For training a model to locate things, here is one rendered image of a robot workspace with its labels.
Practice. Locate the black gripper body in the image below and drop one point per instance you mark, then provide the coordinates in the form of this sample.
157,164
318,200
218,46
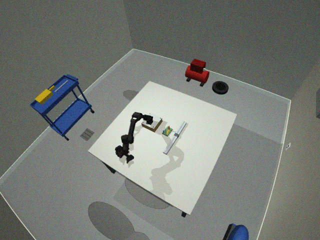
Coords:
125,152

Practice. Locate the grey slotted metal rail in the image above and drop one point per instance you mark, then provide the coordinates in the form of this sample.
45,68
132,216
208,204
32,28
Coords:
174,138

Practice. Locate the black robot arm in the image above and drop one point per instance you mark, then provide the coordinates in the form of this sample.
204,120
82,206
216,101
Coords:
129,139

